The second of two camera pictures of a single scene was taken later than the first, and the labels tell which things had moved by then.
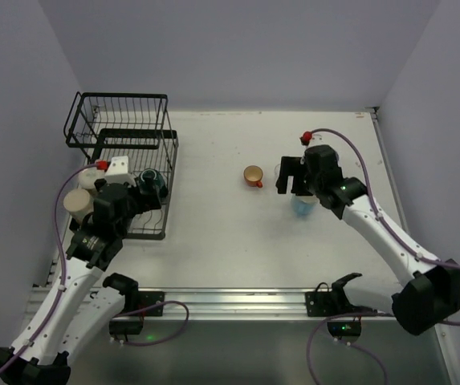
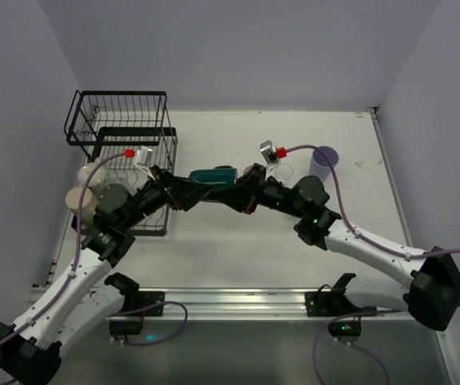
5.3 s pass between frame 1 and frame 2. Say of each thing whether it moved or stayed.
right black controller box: stayed
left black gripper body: moved
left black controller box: stayed
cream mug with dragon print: stayed
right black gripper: moved
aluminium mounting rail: stayed
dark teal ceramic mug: moved
